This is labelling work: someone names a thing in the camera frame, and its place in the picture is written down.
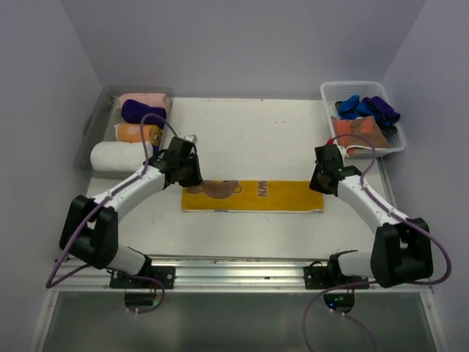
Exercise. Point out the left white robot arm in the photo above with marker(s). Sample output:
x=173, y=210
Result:
x=91, y=229

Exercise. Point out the brown orange towel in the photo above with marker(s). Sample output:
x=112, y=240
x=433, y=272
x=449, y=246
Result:
x=352, y=132

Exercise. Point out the purple towel in basket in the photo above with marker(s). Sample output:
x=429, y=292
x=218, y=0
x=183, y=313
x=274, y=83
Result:
x=384, y=114

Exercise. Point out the pink rolled towel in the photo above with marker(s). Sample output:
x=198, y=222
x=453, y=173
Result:
x=159, y=100

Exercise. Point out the aluminium mounting rail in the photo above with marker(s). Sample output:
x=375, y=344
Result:
x=240, y=264

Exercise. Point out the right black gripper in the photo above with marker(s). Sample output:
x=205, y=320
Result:
x=314, y=185

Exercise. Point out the yellow bear towel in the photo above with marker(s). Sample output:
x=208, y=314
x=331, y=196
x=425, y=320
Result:
x=252, y=196

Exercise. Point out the blue towel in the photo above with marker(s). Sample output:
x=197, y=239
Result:
x=353, y=108

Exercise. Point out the grey plastic tray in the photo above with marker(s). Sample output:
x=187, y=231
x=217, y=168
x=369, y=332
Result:
x=100, y=125

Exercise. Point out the orange rolled towel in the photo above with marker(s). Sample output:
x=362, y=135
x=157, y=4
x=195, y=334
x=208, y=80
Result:
x=132, y=133

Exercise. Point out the dark green towel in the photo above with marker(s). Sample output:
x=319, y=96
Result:
x=389, y=132

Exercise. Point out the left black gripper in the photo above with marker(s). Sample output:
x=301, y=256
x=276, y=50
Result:
x=196, y=179

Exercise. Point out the white rolled towel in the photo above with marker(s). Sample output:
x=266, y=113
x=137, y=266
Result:
x=119, y=156

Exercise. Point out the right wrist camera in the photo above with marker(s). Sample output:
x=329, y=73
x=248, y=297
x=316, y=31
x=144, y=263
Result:
x=341, y=149

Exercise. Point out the purple rolled towel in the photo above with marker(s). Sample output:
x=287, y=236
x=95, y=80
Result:
x=133, y=112

